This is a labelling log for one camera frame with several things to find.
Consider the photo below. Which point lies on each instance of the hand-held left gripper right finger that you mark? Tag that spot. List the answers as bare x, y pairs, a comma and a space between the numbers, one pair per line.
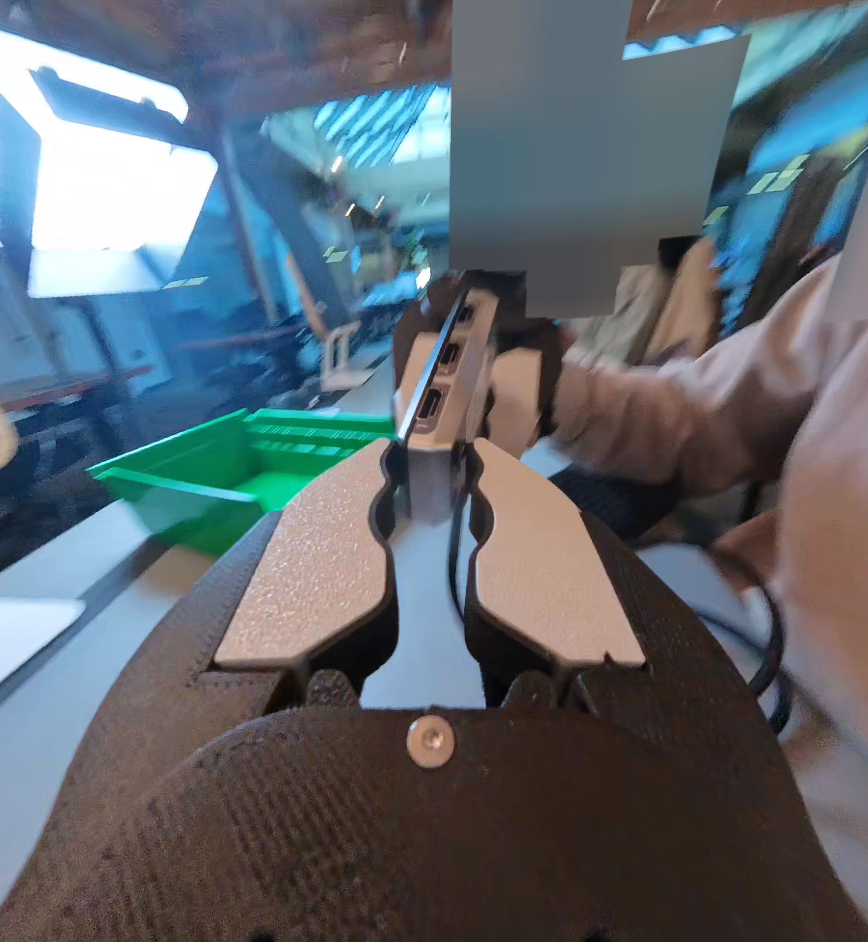
551, 581

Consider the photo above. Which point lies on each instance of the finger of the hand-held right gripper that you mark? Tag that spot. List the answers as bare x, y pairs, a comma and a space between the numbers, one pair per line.
516, 397
419, 364

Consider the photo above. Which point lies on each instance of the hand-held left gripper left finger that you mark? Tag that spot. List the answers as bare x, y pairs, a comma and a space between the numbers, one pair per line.
308, 581

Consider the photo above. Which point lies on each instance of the grey multiport adapter hub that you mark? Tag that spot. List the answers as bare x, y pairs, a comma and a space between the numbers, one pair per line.
470, 383

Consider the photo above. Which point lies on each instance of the green plastic bin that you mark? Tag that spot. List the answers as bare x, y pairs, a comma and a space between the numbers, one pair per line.
183, 500

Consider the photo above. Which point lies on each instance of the wooden chair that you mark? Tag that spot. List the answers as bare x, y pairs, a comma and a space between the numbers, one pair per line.
345, 360

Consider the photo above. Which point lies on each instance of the bright studio light panel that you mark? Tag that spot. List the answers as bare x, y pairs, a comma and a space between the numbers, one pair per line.
110, 191

